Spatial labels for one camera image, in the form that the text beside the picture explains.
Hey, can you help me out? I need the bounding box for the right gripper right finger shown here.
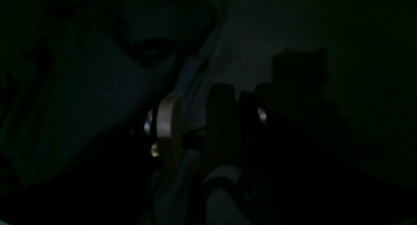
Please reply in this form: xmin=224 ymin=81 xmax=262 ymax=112
xmin=239 ymin=91 xmax=280 ymax=173

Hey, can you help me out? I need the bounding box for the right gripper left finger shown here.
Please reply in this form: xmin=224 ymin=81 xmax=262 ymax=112
xmin=143 ymin=92 xmax=185 ymax=169

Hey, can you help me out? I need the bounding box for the dark navy t-shirt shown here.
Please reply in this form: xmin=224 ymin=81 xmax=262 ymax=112
xmin=0 ymin=0 xmax=235 ymax=225

